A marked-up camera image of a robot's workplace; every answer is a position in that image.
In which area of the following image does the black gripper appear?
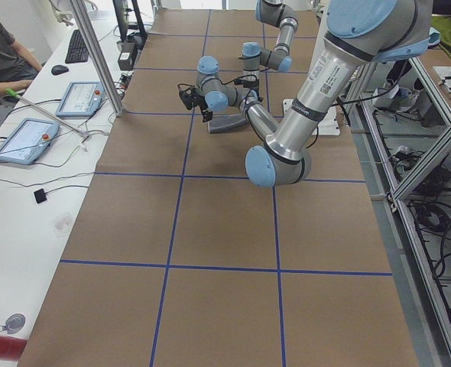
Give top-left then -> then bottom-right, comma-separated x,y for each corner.
242,70 -> 260,94
194,92 -> 213,122

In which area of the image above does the pink and grey towel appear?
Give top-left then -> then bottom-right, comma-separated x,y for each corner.
207,114 -> 248,134

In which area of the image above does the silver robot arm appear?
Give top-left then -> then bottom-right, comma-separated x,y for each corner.
238,0 -> 298,93
187,1 -> 433,187

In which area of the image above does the black electronics board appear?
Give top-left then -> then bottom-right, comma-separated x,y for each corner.
118,73 -> 132,89

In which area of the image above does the black box white label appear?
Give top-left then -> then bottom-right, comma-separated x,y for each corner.
118,42 -> 138,71

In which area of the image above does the far teach pendant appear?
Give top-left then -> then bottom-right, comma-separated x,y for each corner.
56,81 -> 105,119

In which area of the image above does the teach pendant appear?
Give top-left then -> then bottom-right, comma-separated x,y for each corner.
56,81 -> 105,119
0,118 -> 60,165

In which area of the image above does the black monitor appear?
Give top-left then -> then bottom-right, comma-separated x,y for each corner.
112,0 -> 150,41

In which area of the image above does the black keyboard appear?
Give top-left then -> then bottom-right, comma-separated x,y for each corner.
65,29 -> 89,63

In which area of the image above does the black computer mouse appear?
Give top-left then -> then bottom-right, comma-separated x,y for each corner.
51,64 -> 69,76

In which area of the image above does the near teach pendant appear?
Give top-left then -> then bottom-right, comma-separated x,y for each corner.
0,118 -> 60,165

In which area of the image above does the small black square pad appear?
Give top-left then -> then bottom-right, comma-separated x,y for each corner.
34,188 -> 47,204

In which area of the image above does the long metal rod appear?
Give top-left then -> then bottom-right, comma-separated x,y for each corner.
5,88 -> 89,138

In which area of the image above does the green cloth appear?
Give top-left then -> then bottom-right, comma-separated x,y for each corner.
431,15 -> 451,59

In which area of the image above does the seated person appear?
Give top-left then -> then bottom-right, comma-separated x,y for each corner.
0,22 -> 42,98

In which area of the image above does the red cylinder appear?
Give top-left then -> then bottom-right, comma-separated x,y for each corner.
0,335 -> 28,362

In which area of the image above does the black camera cable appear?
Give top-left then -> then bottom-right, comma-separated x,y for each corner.
223,75 -> 261,104

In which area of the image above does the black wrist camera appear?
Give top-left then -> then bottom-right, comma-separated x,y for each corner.
178,86 -> 197,111

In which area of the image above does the white pedestal column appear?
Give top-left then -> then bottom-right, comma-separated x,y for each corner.
281,98 -> 342,138

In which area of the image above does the aluminium frame post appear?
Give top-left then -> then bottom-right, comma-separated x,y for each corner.
69,0 -> 124,117

